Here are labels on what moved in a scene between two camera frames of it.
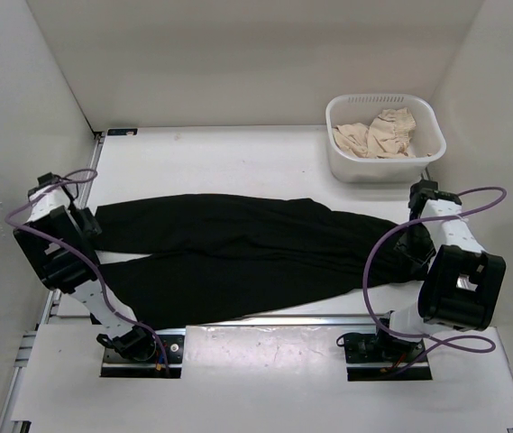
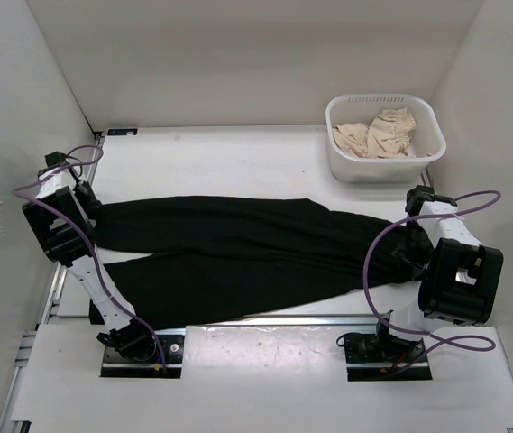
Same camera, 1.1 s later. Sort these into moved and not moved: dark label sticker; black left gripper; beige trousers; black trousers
Moved: black left gripper
Not moved: beige trousers; black trousers; dark label sticker
